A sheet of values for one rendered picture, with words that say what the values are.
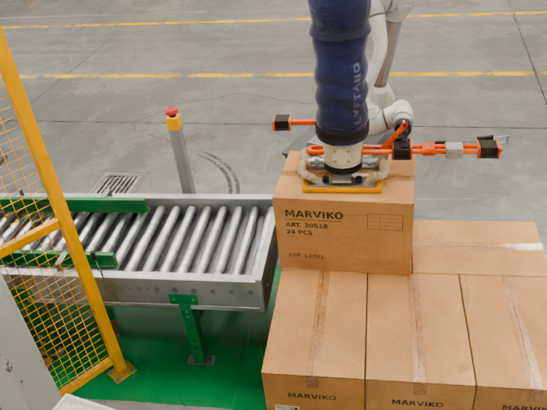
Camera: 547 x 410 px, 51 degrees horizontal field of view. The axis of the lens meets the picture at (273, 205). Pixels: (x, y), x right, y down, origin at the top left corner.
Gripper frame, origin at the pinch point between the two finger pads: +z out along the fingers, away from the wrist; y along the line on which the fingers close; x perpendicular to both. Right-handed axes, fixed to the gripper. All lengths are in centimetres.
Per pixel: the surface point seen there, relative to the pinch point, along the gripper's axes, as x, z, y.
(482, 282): -34, 25, 53
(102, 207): 161, -22, 48
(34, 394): 132, 105, 40
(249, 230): 76, -8, 53
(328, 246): 33, 20, 38
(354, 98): 20.3, 9.3, -28.4
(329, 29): 29, 11, -56
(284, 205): 51, 19, 17
